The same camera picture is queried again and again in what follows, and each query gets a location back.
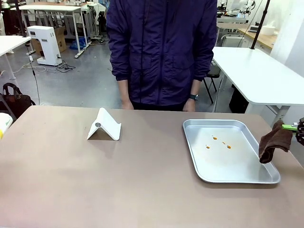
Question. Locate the brown cardboard box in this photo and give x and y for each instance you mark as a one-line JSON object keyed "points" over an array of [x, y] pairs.
{"points": [[60, 39]]}

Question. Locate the person's left forearm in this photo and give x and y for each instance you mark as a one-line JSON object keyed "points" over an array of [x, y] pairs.
{"points": [[196, 87]]}

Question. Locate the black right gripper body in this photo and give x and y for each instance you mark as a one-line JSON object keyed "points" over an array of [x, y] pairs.
{"points": [[301, 131]]}

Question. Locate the black slanted pole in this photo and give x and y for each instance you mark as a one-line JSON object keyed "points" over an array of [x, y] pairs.
{"points": [[260, 21]]}

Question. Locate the white rounded-corner table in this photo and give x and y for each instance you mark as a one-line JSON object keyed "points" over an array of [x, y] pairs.
{"points": [[256, 73]]}

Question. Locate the blue plastic bag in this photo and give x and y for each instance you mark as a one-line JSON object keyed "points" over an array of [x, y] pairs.
{"points": [[79, 44]]}

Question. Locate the black upright pole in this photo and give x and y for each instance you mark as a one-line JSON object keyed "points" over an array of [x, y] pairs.
{"points": [[21, 19]]}

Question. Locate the wooden top workbench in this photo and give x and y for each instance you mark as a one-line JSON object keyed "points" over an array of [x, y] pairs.
{"points": [[257, 36]]}

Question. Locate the white folding stand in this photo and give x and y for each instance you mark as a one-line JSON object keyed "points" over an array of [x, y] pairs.
{"points": [[107, 126]]}

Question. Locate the person's right hand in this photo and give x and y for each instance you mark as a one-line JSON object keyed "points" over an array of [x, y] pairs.
{"points": [[127, 104]]}

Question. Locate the person's left hand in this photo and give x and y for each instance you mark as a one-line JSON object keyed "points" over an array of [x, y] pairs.
{"points": [[189, 105]]}

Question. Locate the black folding chair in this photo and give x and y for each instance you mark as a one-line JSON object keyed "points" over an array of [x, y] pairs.
{"points": [[212, 73]]}

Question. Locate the black wrist watch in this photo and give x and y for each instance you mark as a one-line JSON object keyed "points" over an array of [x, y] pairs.
{"points": [[193, 97]]}

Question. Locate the white boxy machine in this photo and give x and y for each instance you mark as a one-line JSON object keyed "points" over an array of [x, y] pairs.
{"points": [[47, 45]]}

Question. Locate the black handbag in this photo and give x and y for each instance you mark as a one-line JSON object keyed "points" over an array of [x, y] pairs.
{"points": [[16, 102]]}

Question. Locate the dark blue jacket torso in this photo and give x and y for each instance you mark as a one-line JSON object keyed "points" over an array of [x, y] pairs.
{"points": [[161, 47]]}

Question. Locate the white table with clamp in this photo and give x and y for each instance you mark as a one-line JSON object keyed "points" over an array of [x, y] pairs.
{"points": [[10, 45]]}

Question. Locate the person's right forearm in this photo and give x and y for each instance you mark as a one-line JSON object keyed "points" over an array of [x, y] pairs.
{"points": [[123, 89]]}

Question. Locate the white long-legged table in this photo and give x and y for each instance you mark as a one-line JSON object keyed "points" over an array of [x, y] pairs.
{"points": [[52, 8]]}

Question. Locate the white yellow object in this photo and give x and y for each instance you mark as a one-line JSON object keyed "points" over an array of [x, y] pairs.
{"points": [[3, 126]]}

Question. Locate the white paper roll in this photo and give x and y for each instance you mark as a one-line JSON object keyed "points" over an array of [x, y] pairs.
{"points": [[268, 29]]}

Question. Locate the brown towel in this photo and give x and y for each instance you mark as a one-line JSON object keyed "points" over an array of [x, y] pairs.
{"points": [[275, 142]]}

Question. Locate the silver metal tray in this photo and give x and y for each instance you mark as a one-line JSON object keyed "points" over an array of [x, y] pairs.
{"points": [[225, 164]]}

